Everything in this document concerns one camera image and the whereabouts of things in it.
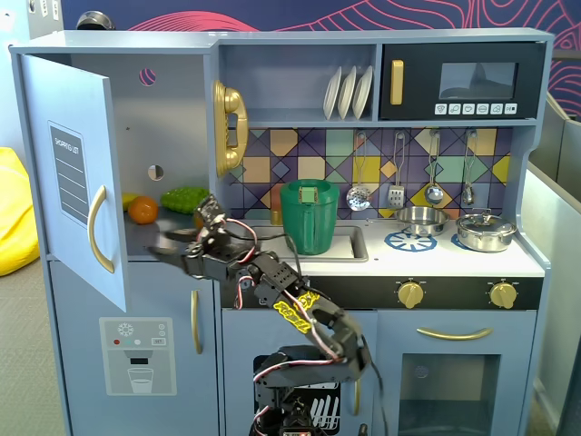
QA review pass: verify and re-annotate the blue oven door with window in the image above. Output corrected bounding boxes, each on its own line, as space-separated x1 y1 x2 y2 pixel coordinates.
376 310 539 436

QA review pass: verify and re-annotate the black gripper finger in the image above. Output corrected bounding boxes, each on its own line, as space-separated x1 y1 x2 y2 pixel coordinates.
143 243 192 274
162 228 203 243

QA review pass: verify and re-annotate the gold stove knob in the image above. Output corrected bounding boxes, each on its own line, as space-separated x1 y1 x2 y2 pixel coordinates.
397 280 426 311
488 281 519 311

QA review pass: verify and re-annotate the steel slotted spatula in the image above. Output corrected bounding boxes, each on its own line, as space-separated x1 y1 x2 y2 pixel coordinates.
387 131 407 208

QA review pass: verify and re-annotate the steel skimmer spoon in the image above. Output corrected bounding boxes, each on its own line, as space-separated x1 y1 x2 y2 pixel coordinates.
346 131 372 213

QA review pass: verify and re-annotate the grey cabinet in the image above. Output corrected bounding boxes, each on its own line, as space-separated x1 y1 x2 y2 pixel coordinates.
25 0 63 40

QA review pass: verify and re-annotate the orange toy fruit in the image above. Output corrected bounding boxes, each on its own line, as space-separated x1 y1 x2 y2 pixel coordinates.
127 195 161 225

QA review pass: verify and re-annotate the black camera cable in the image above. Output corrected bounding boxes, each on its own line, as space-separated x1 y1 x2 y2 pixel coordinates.
224 230 304 279

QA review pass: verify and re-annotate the blue fridge door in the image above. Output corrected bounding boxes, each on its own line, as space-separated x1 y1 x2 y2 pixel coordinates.
19 53 129 313

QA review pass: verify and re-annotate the steel toy pan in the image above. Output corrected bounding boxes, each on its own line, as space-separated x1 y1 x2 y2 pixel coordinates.
366 205 451 238

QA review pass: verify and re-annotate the yellow bean bag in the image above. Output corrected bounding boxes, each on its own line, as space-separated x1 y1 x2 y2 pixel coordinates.
0 146 42 278

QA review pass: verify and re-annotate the steel pot lid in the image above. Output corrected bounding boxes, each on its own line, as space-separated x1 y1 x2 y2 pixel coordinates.
456 211 518 235

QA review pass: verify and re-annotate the green bumpy toy vegetable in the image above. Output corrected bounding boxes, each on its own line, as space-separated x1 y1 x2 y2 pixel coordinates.
160 186 212 215

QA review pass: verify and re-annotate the black toy microwave door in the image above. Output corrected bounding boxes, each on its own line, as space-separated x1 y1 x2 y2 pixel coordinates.
379 41 547 122

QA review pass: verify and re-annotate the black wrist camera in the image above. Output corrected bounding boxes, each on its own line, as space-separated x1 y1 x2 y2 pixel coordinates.
192 193 227 231

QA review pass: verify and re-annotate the steel ladle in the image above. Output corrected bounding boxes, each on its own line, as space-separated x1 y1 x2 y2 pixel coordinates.
424 130 445 206

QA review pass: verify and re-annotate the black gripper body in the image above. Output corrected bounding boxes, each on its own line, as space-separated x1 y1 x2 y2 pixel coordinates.
183 225 238 281

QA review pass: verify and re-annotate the green plastic pitcher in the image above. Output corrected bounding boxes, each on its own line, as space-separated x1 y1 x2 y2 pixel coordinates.
279 179 340 256

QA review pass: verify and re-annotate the blue toy kitchen unit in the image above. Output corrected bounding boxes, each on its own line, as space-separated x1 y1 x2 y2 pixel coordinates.
8 27 556 436

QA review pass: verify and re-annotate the white toy plate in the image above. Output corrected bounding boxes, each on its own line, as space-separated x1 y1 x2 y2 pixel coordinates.
352 65 374 121
322 66 343 121
338 65 359 121

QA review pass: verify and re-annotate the steel toy pot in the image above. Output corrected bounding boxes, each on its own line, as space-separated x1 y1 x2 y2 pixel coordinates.
455 211 519 253

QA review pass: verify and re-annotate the steel serving spoon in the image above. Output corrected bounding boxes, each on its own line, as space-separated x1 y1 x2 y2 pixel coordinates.
461 130 478 206

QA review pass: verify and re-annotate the black dome object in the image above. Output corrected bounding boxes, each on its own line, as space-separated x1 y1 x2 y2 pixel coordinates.
75 10 115 33

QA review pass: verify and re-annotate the blue freezer door dispenser print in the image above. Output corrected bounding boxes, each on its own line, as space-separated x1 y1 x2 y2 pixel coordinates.
47 259 222 436

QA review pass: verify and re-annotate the dishwasher door with dish print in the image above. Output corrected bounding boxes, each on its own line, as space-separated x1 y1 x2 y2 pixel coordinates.
221 310 379 436

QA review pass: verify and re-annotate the grey toy sink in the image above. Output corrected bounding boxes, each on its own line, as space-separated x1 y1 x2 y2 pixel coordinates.
247 224 370 264

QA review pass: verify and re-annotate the gold toy telephone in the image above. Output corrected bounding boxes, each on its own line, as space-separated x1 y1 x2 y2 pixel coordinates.
212 80 250 179

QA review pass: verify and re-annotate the red white servo wire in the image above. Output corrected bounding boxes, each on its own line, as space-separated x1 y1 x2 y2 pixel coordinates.
224 217 260 265

